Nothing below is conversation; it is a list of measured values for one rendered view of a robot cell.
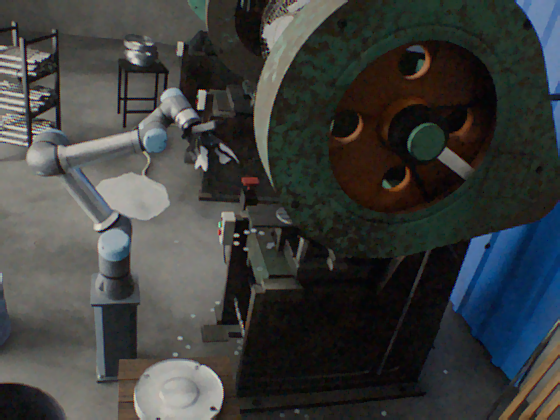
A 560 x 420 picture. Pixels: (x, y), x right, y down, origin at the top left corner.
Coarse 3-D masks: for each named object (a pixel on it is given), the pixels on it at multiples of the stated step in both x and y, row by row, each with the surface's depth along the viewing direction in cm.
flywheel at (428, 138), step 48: (432, 48) 123; (384, 96) 127; (432, 96) 130; (480, 96) 134; (336, 144) 132; (384, 144) 134; (432, 144) 122; (480, 144) 143; (384, 192) 144; (432, 192) 148
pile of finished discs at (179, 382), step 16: (160, 368) 163; (176, 368) 164; (192, 368) 165; (208, 368) 166; (144, 384) 155; (160, 384) 157; (176, 384) 157; (192, 384) 159; (208, 384) 161; (144, 400) 150; (160, 400) 151; (176, 400) 152; (192, 400) 153; (208, 400) 155; (144, 416) 145; (160, 416) 146; (176, 416) 147; (192, 416) 148; (208, 416) 149
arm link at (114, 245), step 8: (112, 232) 176; (120, 232) 177; (104, 240) 172; (112, 240) 173; (120, 240) 174; (128, 240) 175; (104, 248) 170; (112, 248) 170; (120, 248) 171; (128, 248) 174; (104, 256) 171; (112, 256) 170; (120, 256) 172; (128, 256) 175; (104, 264) 173; (112, 264) 172; (120, 264) 173; (128, 264) 177; (104, 272) 174; (112, 272) 174; (120, 272) 175
